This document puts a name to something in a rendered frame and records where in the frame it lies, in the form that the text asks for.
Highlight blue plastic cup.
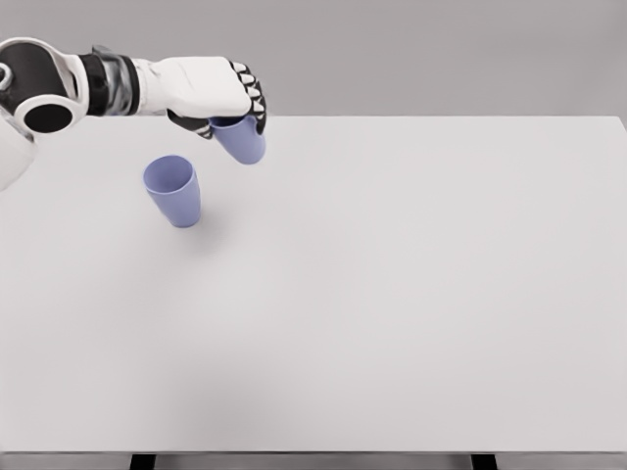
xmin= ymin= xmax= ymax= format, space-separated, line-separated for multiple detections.
xmin=142 ymin=155 xmax=202 ymax=228
xmin=209 ymin=115 xmax=267 ymax=165

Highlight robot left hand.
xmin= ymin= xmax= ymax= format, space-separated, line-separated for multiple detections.
xmin=161 ymin=56 xmax=268 ymax=141

